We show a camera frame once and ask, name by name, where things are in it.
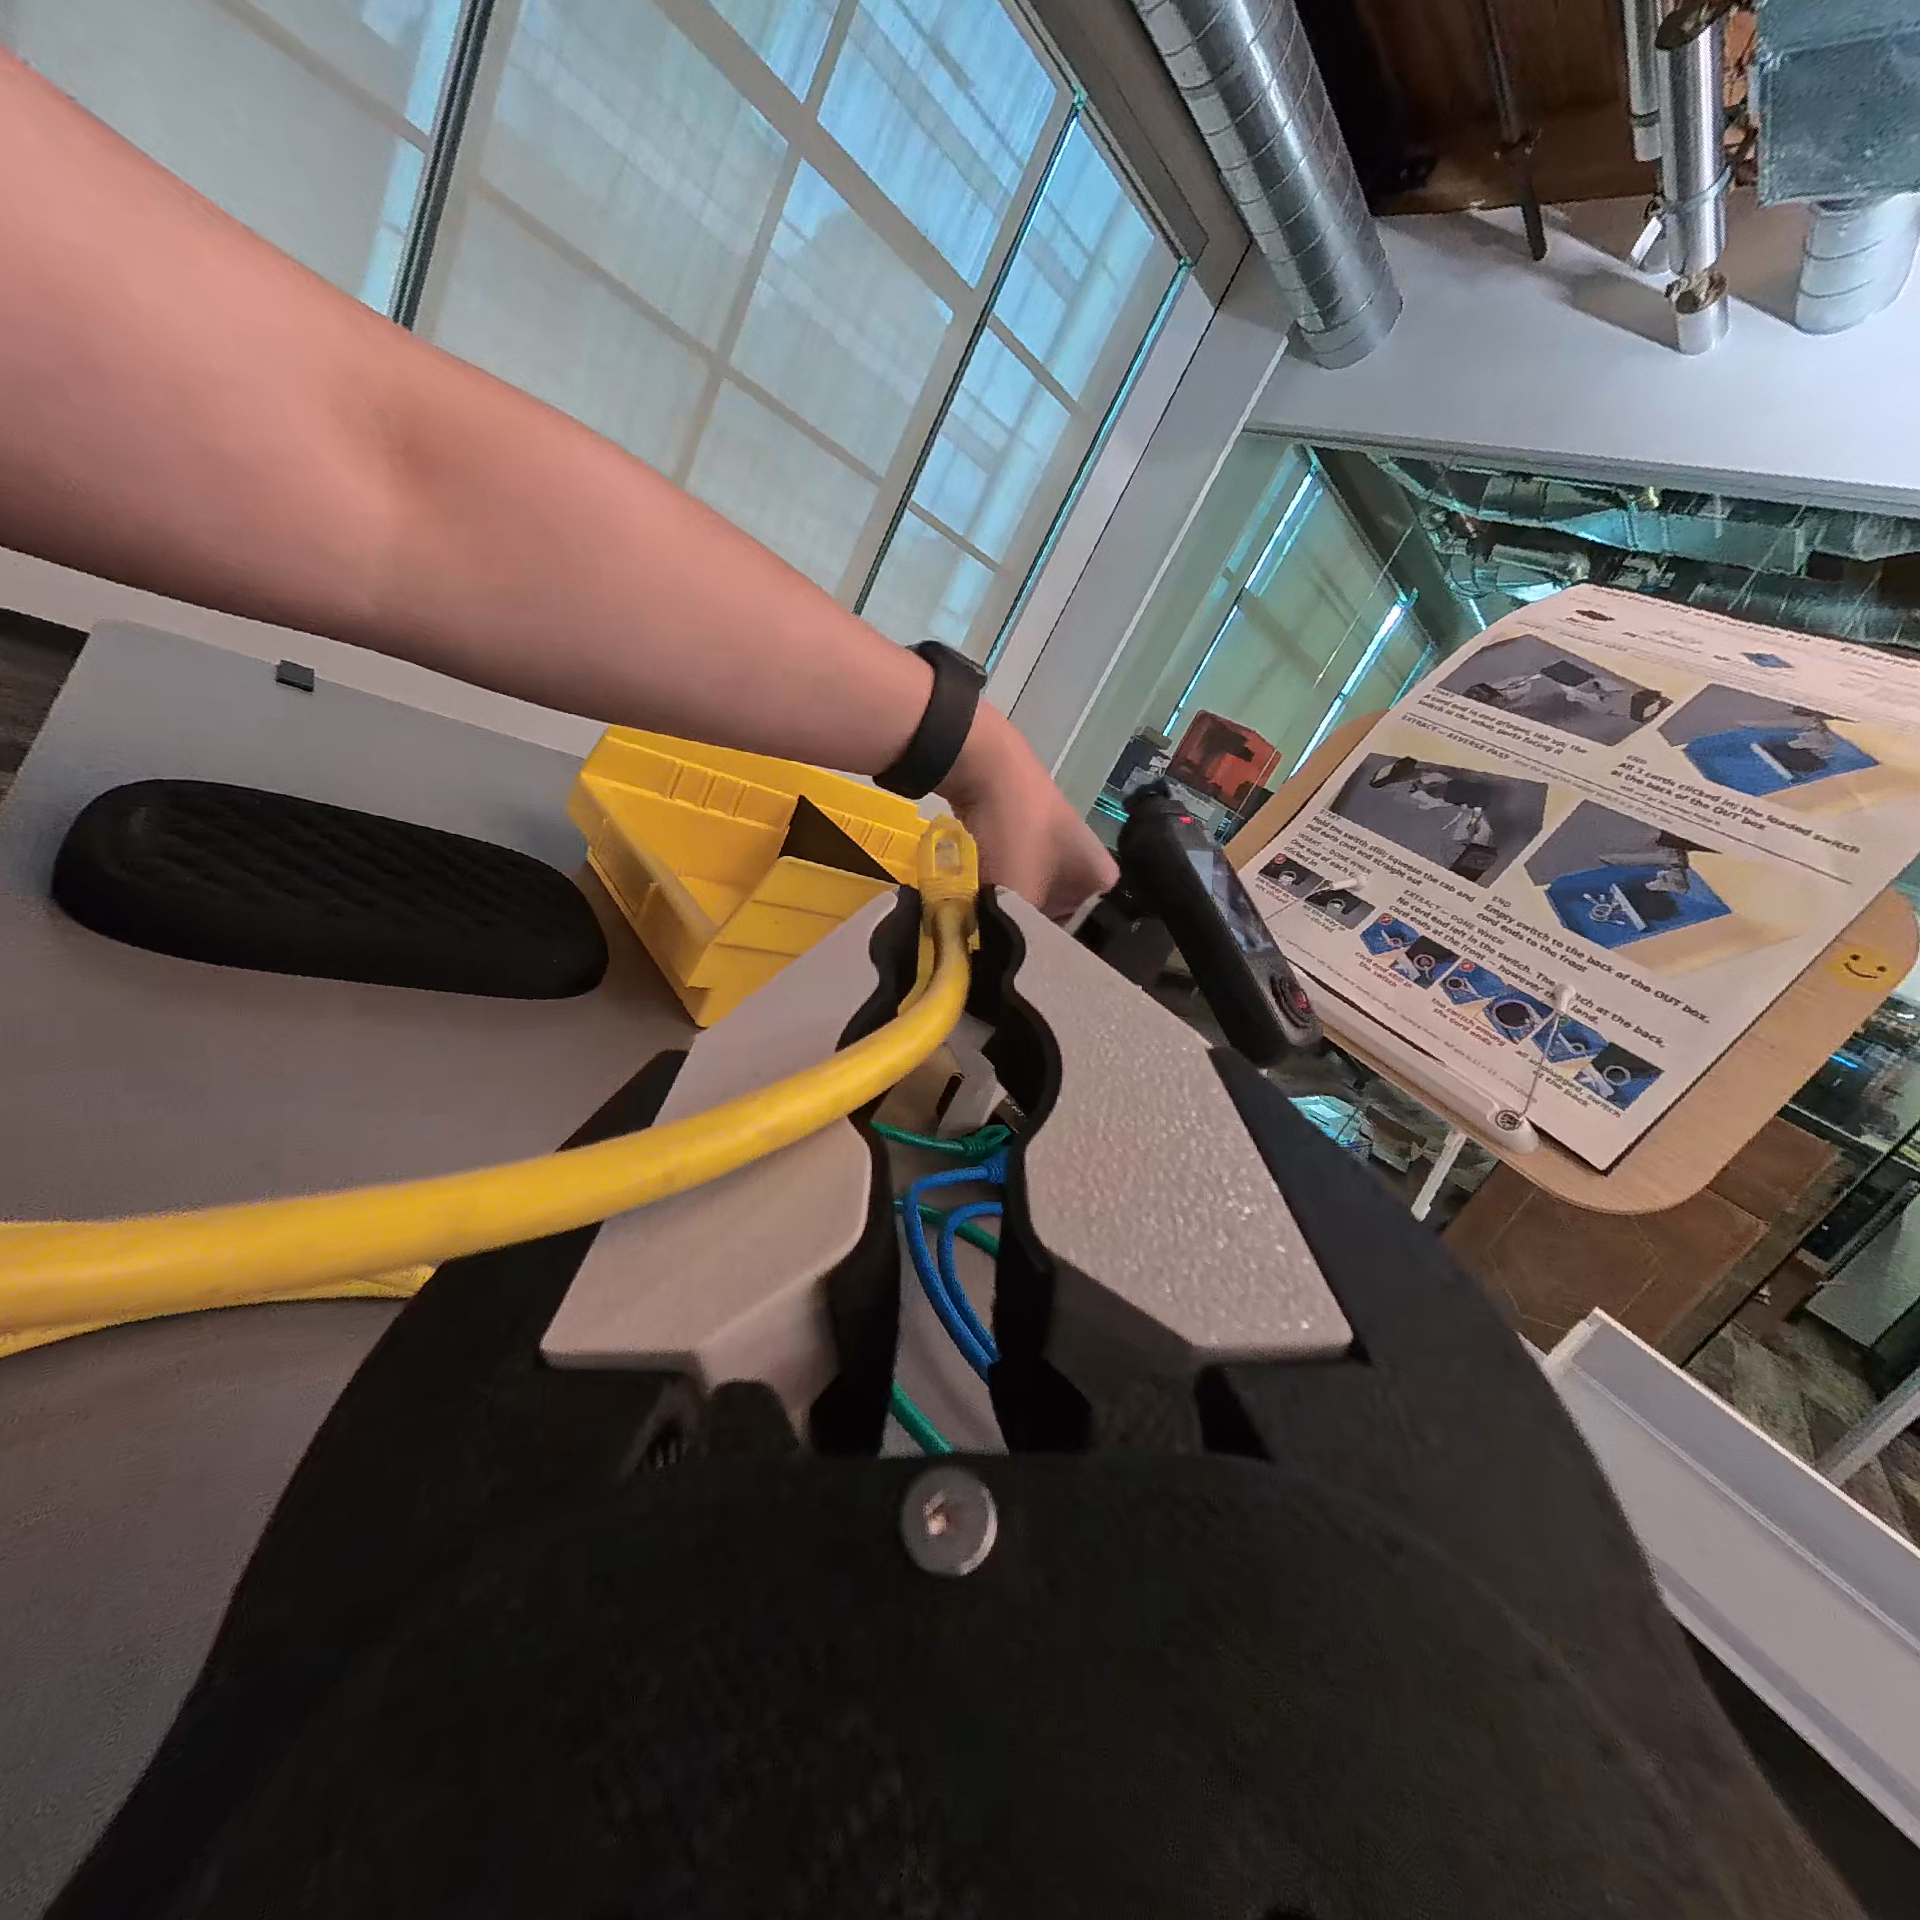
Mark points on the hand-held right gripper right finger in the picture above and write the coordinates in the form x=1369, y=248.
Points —
x=1170, y=1185

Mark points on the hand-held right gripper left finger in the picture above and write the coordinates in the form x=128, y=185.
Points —
x=721, y=1200

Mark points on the person's left forearm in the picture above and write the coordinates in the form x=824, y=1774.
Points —
x=375, y=451

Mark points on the person's left hand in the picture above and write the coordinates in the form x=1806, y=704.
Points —
x=1034, y=824

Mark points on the black wristband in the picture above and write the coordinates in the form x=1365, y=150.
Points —
x=932, y=720

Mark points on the white sheet clip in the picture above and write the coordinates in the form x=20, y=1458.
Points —
x=1531, y=1118

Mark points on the printed instruction sheet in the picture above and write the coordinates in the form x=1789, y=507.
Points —
x=1620, y=840

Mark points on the black wrist rest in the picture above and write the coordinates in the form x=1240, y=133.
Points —
x=330, y=892

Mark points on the instruction sheet on board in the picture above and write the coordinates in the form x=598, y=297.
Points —
x=1771, y=1095

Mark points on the yellow smiley sticker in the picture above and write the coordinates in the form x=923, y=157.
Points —
x=1863, y=967

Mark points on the large glass window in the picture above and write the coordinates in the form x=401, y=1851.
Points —
x=750, y=271

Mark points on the silver ceiling pipes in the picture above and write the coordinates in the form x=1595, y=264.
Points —
x=1711, y=180

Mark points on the orange printer enclosure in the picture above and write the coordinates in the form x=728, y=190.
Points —
x=1222, y=773

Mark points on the white metal rail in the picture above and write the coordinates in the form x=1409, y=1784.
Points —
x=1724, y=1530

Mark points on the silver ribbed air duct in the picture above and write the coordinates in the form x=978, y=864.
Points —
x=1290, y=164

